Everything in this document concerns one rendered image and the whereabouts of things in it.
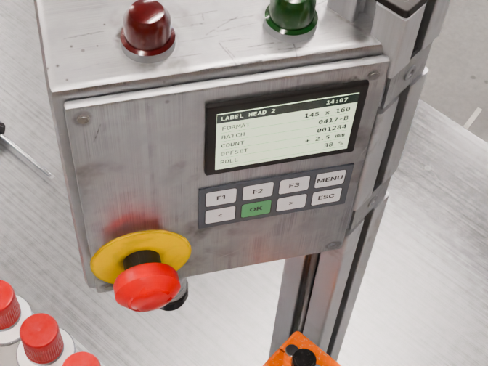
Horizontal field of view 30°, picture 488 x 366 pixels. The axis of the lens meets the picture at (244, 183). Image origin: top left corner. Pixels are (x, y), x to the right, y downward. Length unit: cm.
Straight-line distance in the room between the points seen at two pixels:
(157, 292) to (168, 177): 8
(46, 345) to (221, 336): 32
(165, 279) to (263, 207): 7
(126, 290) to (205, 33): 16
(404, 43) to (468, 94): 202
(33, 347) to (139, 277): 29
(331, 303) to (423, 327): 45
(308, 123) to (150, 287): 13
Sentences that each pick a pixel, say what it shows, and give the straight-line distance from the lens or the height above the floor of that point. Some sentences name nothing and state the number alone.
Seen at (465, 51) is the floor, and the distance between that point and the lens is 257.
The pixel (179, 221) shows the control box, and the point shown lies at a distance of 52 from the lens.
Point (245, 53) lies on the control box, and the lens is 44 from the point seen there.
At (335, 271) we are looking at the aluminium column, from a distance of 62.
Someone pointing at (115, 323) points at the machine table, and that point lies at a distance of 108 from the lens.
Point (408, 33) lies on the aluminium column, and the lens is 45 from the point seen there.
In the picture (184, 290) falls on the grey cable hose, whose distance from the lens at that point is 79.
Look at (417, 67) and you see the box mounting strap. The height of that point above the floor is 144.
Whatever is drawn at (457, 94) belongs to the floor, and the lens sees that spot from 246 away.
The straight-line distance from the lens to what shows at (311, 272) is 65.
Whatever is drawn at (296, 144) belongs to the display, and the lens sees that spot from 47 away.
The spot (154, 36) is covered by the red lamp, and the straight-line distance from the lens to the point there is 42.
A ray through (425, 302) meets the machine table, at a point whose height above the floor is 83.
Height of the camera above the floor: 179
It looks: 55 degrees down
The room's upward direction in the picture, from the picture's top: 5 degrees clockwise
